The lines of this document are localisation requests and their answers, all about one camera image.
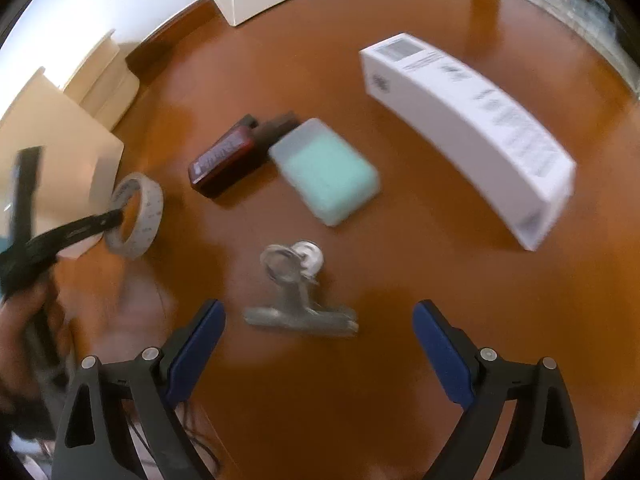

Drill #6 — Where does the mint green plastic box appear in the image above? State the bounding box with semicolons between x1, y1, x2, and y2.
268;117;381;228

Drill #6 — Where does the beige square trash bin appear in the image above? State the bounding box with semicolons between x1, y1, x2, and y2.
0;66;125;262

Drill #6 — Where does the thin black cable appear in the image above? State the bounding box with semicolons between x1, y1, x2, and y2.
125;400;222;480

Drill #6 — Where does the person's left hand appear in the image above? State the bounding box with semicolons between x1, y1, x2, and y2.
0;277;73;417

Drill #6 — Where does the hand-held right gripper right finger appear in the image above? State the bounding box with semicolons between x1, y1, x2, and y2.
412;299;586;480

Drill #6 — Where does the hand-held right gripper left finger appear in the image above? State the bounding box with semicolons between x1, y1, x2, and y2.
52;298;227;480

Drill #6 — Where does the clear tape roll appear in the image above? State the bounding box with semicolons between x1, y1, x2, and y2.
103;172;165;260

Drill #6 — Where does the long white cardboard box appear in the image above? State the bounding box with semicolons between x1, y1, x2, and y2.
358;32;577;252

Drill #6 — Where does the metal binder clip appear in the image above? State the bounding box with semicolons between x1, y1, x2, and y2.
243;240;360;337

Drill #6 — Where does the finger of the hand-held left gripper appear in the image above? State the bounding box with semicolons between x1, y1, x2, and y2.
27;209;125;262
9;146;47;248

